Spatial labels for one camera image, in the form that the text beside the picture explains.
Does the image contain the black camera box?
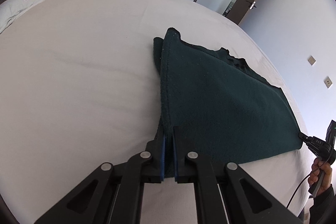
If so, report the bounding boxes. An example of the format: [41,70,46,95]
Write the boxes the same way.
[326,120,336,147]

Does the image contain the white pillow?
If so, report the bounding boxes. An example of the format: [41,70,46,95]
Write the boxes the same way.
[0,0,45,33]

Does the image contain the person right hand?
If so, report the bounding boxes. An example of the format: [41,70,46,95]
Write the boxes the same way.
[307,156,336,192]

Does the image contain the dark sleeve forearm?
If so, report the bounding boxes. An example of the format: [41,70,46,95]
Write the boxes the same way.
[309,185,335,224]

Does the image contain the black cable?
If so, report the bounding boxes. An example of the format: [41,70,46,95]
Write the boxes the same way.
[285,159,325,209]

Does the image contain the dark green knit sweater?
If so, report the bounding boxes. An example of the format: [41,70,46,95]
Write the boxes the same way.
[153,28,302,178]

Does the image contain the white bed mattress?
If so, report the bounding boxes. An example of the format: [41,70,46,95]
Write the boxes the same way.
[1,0,306,223]

